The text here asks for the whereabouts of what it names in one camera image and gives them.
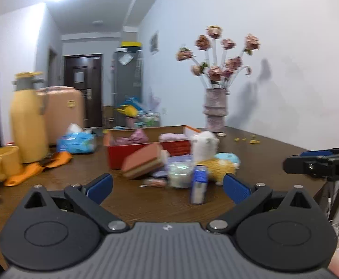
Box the dried pink roses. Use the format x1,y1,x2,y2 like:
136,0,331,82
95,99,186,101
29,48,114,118
176,25,261,90

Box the yellow box on fridge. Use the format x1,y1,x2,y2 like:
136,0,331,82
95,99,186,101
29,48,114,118
121,41,142,47

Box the folded lilac towel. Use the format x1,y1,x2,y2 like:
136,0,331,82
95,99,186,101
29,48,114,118
159,133,188,142

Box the purple knitted pouch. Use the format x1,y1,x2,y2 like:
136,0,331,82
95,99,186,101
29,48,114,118
151,154,193,178

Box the brown sponge block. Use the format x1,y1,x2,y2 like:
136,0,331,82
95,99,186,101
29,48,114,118
122,142,169,179

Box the yellow thermos jug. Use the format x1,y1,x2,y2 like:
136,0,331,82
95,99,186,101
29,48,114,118
10,72,49,164

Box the blue pocket tissue pack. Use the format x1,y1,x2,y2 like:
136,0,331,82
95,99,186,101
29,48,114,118
190,165,208,205

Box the orange cloth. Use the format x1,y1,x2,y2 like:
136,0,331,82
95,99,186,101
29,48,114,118
4,151,72,187

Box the dark brown door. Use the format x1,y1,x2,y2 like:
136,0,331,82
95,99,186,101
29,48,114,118
63,53,103,128

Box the pink textured vase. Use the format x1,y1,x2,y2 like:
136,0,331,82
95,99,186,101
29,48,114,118
203,88,228,133

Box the grey refrigerator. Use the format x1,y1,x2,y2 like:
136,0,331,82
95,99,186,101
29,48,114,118
112,47,142,126

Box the pink satin bow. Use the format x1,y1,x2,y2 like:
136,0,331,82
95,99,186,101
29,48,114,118
111,129,149,146

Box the orange cardboard box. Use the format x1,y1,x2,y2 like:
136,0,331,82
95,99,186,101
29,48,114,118
103,125,201,170

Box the wire storage cart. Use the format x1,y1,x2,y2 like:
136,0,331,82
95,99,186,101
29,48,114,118
140,112,161,127

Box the white alpaca plush toy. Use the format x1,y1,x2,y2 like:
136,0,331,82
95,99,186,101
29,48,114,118
190,131,240,186

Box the iridescent white pouch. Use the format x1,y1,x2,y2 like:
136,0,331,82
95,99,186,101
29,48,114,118
168,161,194,189

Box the yellow mug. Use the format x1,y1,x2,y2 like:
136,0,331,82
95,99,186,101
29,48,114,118
0,146,23,182

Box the pink suitcase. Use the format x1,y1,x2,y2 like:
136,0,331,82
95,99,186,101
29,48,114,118
36,86,86,146

